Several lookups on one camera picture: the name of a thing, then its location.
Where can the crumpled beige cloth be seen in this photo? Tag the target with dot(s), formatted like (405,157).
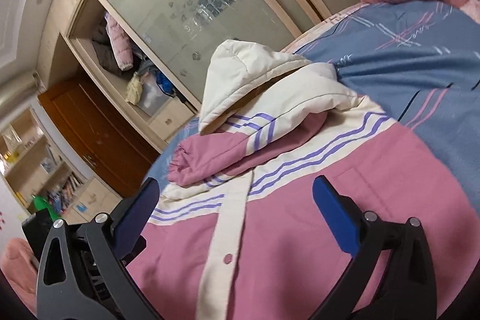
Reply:
(134,89)

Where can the row of books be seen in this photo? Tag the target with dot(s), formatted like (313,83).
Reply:
(65,192)

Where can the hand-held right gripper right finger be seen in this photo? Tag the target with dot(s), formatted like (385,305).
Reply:
(337,215)

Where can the pink and white hooded jacket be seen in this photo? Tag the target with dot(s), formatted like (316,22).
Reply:
(300,248)

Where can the white air conditioner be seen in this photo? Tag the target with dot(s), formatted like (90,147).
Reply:
(15,98)

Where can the grey folded clothes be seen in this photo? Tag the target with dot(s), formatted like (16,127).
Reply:
(144,67)

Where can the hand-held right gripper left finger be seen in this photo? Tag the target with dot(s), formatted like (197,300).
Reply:
(135,218)

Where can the brown wooden door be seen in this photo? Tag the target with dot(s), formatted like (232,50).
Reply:
(93,140)

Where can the clear plastic storage box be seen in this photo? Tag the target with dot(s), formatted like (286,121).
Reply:
(150,100)

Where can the blue striped bed sheet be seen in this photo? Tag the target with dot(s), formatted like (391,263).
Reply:
(431,61)

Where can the wardrobe drawer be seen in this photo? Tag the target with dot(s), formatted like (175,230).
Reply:
(170,117)

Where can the blue crumpled cloth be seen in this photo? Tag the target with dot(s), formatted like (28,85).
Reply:
(165,84)

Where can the hanging dark jacket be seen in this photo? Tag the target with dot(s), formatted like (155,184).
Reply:
(103,55)

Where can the hanging pink puffer jacket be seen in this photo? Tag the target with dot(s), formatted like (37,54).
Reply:
(120,42)

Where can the light wooden bookshelf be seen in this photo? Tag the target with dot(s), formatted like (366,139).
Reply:
(93,198)

